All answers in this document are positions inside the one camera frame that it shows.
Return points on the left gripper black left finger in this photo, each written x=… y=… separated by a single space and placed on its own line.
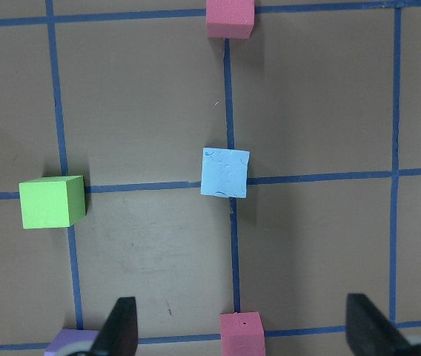
x=119 y=334

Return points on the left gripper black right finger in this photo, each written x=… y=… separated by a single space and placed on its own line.
x=368 y=332

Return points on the light blue foam block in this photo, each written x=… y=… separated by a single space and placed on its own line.
x=224 y=172

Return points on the purple foam block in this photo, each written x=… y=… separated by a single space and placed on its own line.
x=68 y=341

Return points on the pink foam block bottom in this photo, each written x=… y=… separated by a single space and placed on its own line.
x=242 y=334

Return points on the pink foam block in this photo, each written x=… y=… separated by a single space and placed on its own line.
x=230 y=19
x=242 y=334

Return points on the green foam block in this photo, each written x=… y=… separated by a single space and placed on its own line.
x=52 y=202

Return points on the pink foam block top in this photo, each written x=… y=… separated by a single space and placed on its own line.
x=230 y=19

